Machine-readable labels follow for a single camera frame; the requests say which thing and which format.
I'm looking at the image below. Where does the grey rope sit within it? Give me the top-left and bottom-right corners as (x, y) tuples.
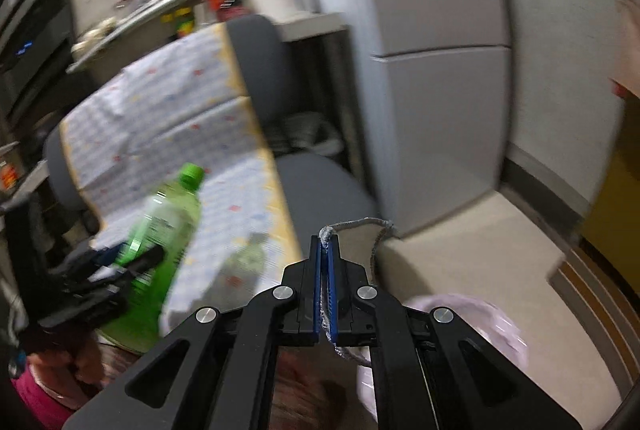
(320, 216), (396, 367)

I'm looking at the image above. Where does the white basket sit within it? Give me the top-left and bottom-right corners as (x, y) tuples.
(280, 113), (347, 157)

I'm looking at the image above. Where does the bin with pale pink bag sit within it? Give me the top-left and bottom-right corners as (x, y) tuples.
(356, 293), (531, 422)

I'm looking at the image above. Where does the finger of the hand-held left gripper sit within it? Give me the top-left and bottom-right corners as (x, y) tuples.
(87, 244), (166, 286)
(52, 245), (126, 282)

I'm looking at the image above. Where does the green plastic bottle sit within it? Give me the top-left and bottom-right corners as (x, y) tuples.
(97, 163), (207, 353)

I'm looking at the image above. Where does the pale pink cloth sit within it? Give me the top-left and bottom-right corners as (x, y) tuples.
(609, 0), (640, 100)

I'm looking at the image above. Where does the grey partition panel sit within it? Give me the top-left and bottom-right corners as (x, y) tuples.
(285, 0), (517, 237)

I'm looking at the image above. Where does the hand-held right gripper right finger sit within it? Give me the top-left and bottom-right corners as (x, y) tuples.
(327, 235), (581, 430)

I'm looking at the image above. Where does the patterned white cloth yellow trim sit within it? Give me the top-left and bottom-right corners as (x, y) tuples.
(60, 23), (304, 327)

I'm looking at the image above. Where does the person's left hand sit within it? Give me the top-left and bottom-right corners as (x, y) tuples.
(27, 335), (107, 392)

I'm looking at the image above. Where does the black printer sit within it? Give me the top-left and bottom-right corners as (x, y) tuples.
(0, 0), (77, 112)

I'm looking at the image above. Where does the person's left forearm pink sleeve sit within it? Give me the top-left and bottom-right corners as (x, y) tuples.
(9, 360), (101, 430)

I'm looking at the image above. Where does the yellow cabinet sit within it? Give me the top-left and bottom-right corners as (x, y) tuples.
(580, 150), (640, 262)

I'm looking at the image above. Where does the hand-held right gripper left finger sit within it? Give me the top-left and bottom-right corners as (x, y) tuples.
(62, 235), (323, 430)

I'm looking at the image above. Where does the grey office chair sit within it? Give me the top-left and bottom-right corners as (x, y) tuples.
(42, 15), (382, 252)

